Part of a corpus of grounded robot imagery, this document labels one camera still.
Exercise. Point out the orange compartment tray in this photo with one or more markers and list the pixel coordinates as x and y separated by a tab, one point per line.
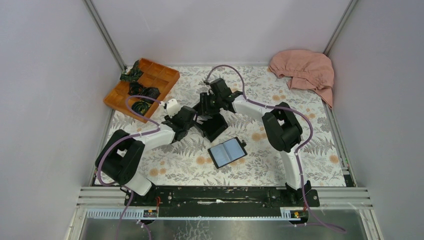
155	75

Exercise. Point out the green patterned rolled sock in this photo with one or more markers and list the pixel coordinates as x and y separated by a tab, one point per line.
141	107

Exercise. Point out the black leather card holder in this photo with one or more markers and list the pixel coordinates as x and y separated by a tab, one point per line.
227	152

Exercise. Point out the black plastic card box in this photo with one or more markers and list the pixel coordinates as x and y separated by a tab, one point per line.
210	126

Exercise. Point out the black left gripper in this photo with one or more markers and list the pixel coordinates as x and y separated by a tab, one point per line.
167	118

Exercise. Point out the black rolled sock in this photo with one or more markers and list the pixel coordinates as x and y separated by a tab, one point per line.
151	92

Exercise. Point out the floral table mat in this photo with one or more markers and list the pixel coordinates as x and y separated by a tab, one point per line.
187	162

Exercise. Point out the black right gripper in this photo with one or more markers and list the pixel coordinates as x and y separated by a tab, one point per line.
204	107

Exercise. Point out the dark patterned rolled sock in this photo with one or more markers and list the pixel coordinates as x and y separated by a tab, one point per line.
133	75

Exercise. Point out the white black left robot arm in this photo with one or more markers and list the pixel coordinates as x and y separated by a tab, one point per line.
119	160

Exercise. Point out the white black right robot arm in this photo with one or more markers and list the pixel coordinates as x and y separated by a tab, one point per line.
283	130

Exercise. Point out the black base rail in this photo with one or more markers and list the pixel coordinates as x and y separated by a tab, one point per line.
223	201

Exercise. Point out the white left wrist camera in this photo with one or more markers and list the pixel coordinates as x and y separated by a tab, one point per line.
172	107

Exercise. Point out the pink cloth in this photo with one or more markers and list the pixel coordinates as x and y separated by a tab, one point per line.
309	71

